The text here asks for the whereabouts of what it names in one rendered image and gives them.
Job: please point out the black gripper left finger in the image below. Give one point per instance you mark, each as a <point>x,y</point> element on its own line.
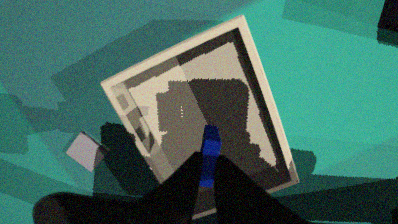
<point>172,202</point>

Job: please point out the beige shallow tray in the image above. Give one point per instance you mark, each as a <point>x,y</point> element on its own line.
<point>165,101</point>

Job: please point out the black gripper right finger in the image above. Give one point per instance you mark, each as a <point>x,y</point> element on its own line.
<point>240,200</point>

